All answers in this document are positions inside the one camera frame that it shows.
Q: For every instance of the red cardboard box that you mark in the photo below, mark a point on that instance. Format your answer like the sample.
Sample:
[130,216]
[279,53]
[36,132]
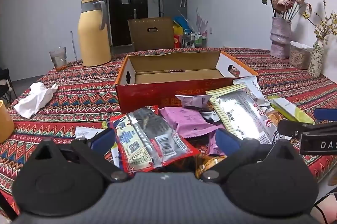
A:
[147,97]

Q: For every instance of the black folding chair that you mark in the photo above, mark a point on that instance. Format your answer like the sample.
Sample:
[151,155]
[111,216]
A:
[5,87]

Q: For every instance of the red sunflower seed packet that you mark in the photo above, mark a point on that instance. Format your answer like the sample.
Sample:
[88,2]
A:
[147,139]

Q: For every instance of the small floral vase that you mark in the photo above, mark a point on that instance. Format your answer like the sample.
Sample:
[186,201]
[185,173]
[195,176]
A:
[315,59]

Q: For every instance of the yellow flower branches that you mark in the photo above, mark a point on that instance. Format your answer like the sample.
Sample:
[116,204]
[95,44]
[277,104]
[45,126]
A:
[325,27]

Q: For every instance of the yellow cup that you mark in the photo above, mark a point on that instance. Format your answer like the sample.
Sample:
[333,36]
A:
[5,123]

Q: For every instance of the dark entrance door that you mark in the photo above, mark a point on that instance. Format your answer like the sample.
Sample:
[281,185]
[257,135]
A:
[126,15]

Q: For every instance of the pink snack packet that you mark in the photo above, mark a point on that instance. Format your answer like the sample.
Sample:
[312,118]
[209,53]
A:
[184,118]

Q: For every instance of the white pole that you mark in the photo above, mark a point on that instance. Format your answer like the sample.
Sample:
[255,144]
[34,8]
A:
[73,46]

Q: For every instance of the lime green snack packet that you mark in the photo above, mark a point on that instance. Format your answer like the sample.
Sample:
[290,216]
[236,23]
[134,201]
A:
[289,108]

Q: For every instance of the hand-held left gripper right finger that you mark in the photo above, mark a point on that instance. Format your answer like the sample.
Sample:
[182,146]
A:
[227,141]

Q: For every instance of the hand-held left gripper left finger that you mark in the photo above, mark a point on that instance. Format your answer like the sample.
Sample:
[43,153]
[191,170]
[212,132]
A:
[103,139]

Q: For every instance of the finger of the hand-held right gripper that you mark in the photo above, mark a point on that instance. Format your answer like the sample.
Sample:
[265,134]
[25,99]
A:
[289,127]
[326,115]

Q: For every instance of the orange snack packet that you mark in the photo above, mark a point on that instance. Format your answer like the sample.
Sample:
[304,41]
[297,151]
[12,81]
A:
[208,164]

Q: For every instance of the pink wall decoration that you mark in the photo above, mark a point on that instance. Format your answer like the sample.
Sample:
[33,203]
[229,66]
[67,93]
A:
[201,21]

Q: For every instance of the blue plastic dustpan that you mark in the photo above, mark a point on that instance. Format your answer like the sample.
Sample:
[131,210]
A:
[181,21]

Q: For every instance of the yellow thermos jug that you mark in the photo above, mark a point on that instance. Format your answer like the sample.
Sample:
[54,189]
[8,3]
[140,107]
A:
[93,36]

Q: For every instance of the purple snack packet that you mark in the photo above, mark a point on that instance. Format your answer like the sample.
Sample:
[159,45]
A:
[212,146]

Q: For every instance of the grey white snack packet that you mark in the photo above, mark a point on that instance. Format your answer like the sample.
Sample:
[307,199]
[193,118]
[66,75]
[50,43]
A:
[209,116]

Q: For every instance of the small white pink packet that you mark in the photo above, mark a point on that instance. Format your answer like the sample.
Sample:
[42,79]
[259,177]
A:
[192,101]

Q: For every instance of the red yellow carton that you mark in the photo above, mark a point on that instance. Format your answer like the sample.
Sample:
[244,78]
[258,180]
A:
[177,39]

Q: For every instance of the wooden chair back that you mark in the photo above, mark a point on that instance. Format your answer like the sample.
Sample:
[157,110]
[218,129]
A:
[150,39]

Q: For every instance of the crumpled white tissue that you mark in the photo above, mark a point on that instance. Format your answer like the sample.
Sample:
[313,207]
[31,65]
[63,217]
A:
[34,100]

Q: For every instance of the pink ceramic vase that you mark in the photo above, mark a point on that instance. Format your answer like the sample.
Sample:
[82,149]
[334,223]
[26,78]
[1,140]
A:
[280,39]

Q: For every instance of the glass cup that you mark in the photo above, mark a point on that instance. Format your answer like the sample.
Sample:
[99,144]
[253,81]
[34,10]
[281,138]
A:
[58,59]

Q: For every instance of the clear storage container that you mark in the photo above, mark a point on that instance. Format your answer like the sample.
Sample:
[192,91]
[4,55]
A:
[298,56]

